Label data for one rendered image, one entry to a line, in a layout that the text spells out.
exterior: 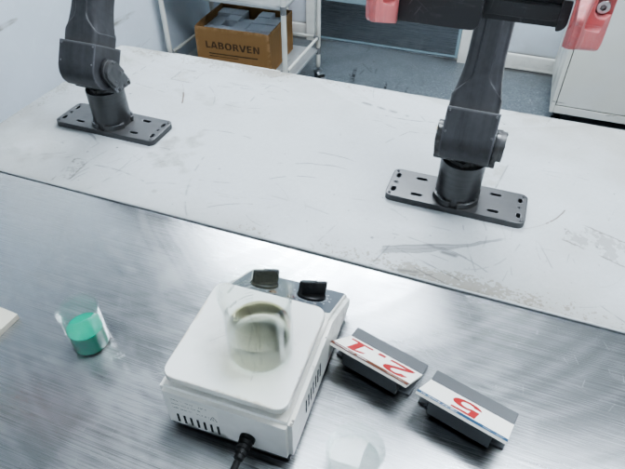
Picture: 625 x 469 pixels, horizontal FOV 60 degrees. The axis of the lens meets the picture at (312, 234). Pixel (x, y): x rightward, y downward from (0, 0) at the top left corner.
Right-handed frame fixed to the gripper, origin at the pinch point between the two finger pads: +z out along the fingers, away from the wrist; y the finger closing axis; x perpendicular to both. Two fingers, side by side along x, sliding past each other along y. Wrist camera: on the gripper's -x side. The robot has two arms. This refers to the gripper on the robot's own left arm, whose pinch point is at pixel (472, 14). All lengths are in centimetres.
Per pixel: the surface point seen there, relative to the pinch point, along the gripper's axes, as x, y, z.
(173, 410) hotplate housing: 36.8, -19.6, 8.2
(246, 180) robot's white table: 41, -31, -31
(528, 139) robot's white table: 41, 9, -59
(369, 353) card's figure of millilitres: 38.1, -4.1, -5.4
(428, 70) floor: 134, -39, -271
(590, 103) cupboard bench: 120, 45, -234
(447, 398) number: 37.7, 4.6, -2.7
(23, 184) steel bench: 40, -63, -18
